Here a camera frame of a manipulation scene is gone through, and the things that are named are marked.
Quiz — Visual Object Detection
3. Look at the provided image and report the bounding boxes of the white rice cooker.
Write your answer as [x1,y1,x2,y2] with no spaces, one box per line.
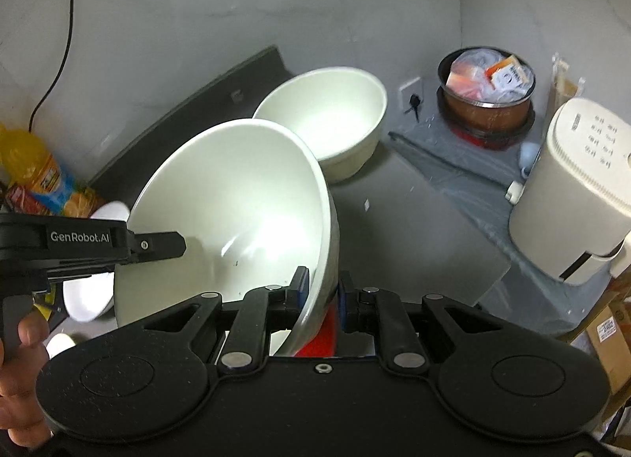
[508,98,630,285]

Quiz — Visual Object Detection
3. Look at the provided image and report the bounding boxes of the cardboard box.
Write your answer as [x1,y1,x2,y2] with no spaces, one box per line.
[586,292,630,394]

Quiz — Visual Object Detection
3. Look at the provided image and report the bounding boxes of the orange juice bottle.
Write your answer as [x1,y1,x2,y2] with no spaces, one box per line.
[1,125,102,217]

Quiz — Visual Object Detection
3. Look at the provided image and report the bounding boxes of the cream white bowl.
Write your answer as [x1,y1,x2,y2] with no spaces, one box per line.
[254,67,388,184]

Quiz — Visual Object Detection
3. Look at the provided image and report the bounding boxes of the copper pot with packets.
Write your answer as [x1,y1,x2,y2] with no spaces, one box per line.
[436,47,536,150]

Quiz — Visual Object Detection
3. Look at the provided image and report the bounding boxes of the small white plate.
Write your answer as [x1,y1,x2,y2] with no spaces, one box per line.
[63,200,129,322]

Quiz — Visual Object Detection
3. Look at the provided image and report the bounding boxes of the left hand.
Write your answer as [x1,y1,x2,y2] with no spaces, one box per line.
[1,309,51,448]

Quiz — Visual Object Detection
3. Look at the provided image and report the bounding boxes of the large white bowl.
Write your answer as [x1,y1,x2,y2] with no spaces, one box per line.
[113,118,340,356]

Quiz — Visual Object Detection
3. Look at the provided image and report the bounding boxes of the red black bowl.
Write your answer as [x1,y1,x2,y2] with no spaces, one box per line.
[296,303,338,359]

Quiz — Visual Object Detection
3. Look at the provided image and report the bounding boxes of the wall power socket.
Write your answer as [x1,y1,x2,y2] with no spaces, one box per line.
[397,77,424,114]

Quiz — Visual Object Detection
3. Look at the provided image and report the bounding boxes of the black power cable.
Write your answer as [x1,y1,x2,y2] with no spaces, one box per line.
[28,0,75,133]

